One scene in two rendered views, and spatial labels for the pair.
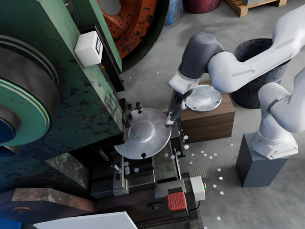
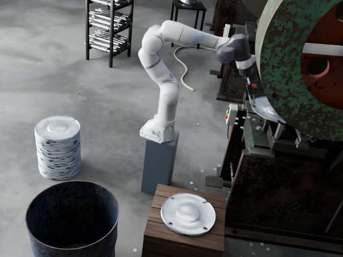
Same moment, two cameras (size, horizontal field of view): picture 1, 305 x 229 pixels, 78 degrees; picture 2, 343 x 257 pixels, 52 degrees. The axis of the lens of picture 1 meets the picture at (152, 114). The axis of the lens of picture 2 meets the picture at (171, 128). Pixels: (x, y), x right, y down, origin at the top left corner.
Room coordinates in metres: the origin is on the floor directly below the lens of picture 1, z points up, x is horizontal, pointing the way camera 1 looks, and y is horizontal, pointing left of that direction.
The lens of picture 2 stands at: (2.27, -0.77, 1.76)
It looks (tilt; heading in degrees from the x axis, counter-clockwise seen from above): 34 degrees down; 172
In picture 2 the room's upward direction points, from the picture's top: 9 degrees clockwise
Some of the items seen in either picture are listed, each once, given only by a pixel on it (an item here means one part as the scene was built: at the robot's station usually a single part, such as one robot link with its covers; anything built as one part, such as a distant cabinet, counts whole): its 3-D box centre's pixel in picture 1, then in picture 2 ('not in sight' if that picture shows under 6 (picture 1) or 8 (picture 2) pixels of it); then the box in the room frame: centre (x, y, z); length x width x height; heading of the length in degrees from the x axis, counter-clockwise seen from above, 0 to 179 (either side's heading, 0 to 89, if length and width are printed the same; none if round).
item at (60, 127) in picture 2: not in sight; (57, 127); (0.27, -1.24, 0.35); 0.29 x 0.29 x 0.01
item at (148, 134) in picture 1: (141, 131); (275, 109); (0.55, 0.08, 0.78); 0.29 x 0.29 x 0.01
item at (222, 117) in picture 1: (202, 112); (183, 235); (0.99, -0.42, 0.18); 0.40 x 0.38 x 0.35; 78
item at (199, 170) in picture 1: (166, 179); (247, 189); (0.55, 0.07, 0.14); 0.59 x 0.10 x 0.05; 81
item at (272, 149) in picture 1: (276, 137); (158, 125); (0.41, -0.58, 0.52); 0.22 x 0.19 x 0.14; 73
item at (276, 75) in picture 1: (256, 75); (75, 244); (1.12, -0.99, 0.24); 0.42 x 0.42 x 0.48
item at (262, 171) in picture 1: (257, 161); (160, 161); (0.42, -0.54, 0.23); 0.18 x 0.18 x 0.45; 73
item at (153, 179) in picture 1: (123, 147); (291, 127); (0.57, 0.20, 0.68); 0.45 x 0.30 x 0.06; 171
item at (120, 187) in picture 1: (118, 172); not in sight; (0.41, 0.23, 0.76); 0.17 x 0.06 x 0.10; 171
